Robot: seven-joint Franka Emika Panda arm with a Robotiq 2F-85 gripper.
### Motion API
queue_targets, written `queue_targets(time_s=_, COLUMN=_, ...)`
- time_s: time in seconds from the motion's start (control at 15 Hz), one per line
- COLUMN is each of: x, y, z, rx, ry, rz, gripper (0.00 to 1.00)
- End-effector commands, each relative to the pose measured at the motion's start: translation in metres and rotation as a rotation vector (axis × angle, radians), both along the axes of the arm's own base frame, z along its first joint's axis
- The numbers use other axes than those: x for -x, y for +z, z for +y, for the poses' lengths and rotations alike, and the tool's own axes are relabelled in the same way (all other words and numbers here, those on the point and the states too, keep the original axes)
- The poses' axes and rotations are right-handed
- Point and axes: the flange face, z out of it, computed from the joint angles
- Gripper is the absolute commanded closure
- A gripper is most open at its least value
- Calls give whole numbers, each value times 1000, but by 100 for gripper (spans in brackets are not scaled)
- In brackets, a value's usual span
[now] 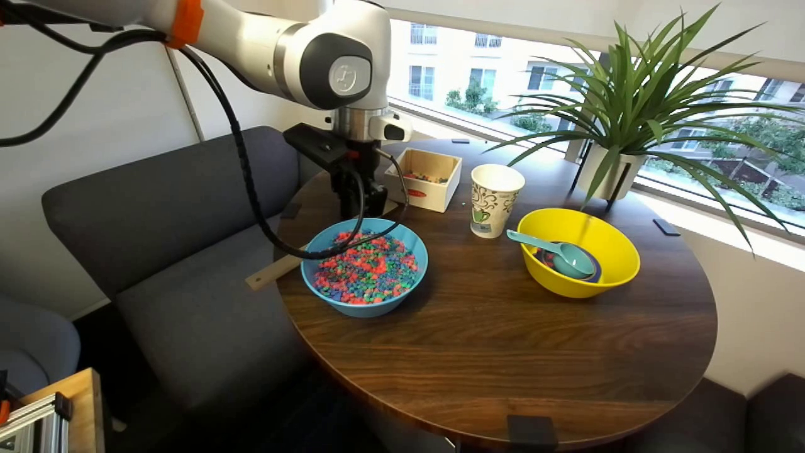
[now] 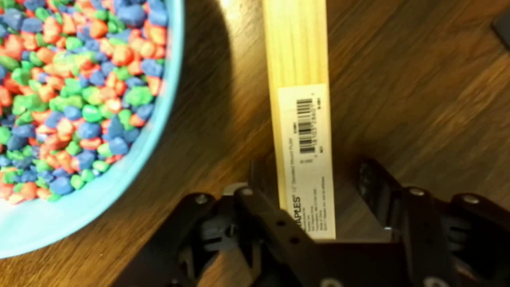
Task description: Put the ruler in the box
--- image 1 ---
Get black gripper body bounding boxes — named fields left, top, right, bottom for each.
left=328, top=138, right=389, bottom=206

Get wooden ruler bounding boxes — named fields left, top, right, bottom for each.
left=244, top=197, right=403, bottom=294

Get white wooden box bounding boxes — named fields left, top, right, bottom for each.
left=389, top=145, right=464, bottom=216

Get colourful beads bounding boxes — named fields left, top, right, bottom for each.
left=309, top=232, right=419, bottom=308

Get blue bowl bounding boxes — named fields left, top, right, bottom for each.
left=299, top=216, right=429, bottom=319

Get patterned paper cup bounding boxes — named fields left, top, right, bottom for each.
left=468, top=161, right=527, bottom=242

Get dark grey sofa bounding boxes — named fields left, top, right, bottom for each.
left=40, top=123, right=355, bottom=453

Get teal plastic spoon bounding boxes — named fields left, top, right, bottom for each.
left=502, top=226, right=601, bottom=283

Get white plant pot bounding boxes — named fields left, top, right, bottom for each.
left=575, top=140, right=649, bottom=203

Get black metal plant stand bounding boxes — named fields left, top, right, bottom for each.
left=565, top=152, right=642, bottom=215

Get yellow bowl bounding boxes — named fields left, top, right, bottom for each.
left=512, top=206, right=643, bottom=301

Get green spiky plant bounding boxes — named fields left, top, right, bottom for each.
left=484, top=3, right=800, bottom=252

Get grey armchair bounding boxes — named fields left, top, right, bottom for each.
left=0, top=291, right=82, bottom=398

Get dark seat cushion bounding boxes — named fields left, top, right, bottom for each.
left=619, top=372, right=805, bottom=453

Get window with white frame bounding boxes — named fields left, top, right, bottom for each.
left=385, top=21, right=805, bottom=254

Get aluminium frame profile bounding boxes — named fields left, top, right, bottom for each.
left=0, top=391, right=76, bottom=453

